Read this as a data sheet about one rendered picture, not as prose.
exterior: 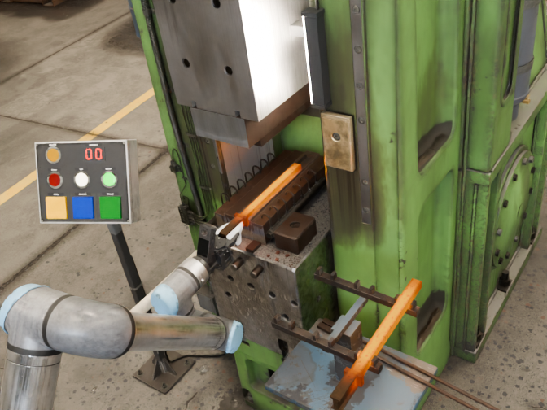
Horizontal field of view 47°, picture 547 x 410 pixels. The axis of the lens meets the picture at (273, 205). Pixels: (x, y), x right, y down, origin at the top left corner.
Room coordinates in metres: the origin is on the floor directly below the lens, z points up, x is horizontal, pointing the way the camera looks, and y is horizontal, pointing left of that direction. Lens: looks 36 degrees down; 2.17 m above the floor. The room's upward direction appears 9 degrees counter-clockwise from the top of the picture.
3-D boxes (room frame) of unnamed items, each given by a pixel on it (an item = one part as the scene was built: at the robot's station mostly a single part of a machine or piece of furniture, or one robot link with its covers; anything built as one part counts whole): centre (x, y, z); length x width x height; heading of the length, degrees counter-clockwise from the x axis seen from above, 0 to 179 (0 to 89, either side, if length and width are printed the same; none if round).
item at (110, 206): (1.75, 0.54, 1.01); 0.07 x 0.05 x 0.07; 75
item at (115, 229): (1.89, 0.60, 0.54); 0.04 x 0.04 x 1.08; 50
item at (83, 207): (1.77, 0.64, 1.01); 0.07 x 0.05 x 0.07; 75
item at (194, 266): (1.39, 0.26, 0.97); 0.10 x 0.05 x 0.09; 50
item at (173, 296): (1.32, 0.32, 0.96); 0.12 x 0.09 x 0.10; 140
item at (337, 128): (1.50, -0.21, 1.27); 0.09 x 0.02 x 0.17; 50
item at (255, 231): (1.76, -0.02, 0.96); 0.42 x 0.20 x 0.09; 140
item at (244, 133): (1.76, -0.02, 1.32); 0.42 x 0.20 x 0.10; 140
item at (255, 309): (1.73, -0.06, 0.69); 0.56 x 0.38 x 0.45; 140
